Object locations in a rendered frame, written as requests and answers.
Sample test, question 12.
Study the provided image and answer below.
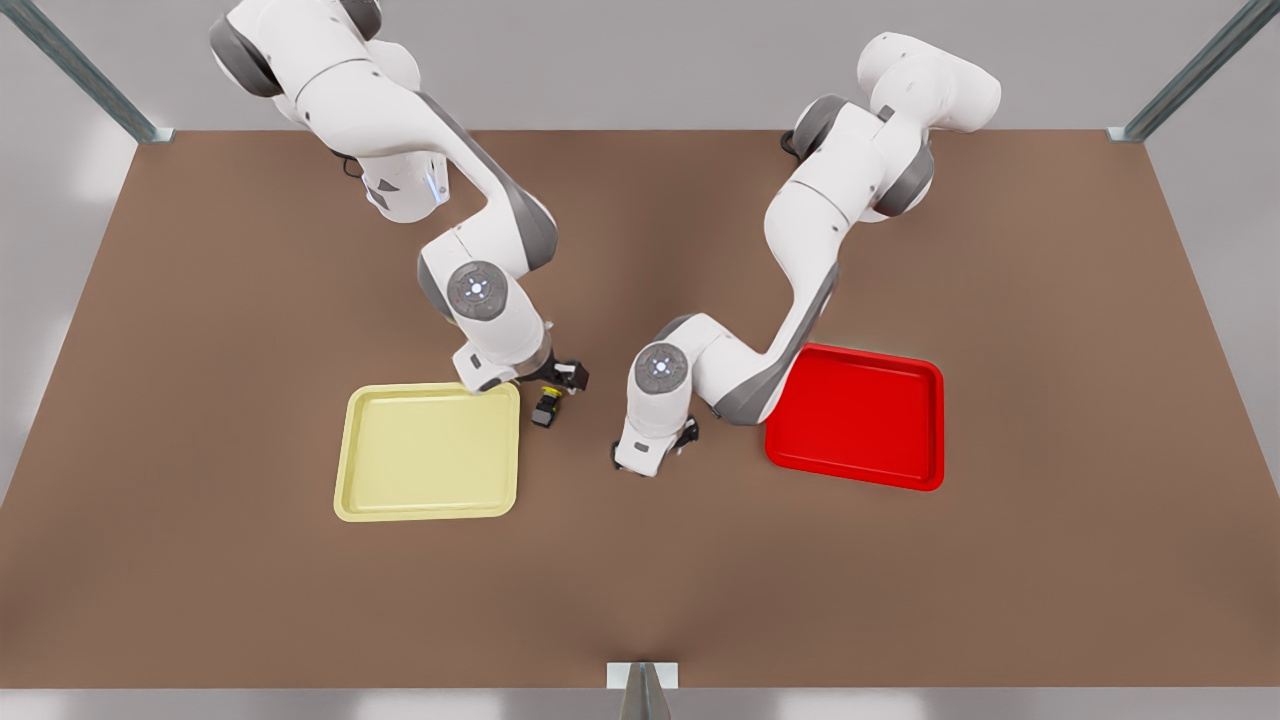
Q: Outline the silver frame post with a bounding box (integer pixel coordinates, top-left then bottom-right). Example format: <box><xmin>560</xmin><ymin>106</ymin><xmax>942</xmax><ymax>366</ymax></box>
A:
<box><xmin>607</xmin><ymin>661</ymin><xmax>679</xmax><ymax>720</ymax></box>
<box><xmin>1107</xmin><ymin>0</ymin><xmax>1280</xmax><ymax>143</ymax></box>
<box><xmin>0</xmin><ymin>0</ymin><xmax>175</xmax><ymax>144</ymax></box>

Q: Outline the pale yellow tray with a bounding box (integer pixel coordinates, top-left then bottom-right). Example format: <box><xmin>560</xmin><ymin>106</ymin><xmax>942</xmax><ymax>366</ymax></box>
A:
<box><xmin>333</xmin><ymin>382</ymin><xmax>521</xmax><ymax>523</ymax></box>

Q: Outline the red tray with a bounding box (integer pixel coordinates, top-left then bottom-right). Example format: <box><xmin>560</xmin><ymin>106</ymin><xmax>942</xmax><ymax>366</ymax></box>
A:
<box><xmin>765</xmin><ymin>343</ymin><xmax>946</xmax><ymax>493</ymax></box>

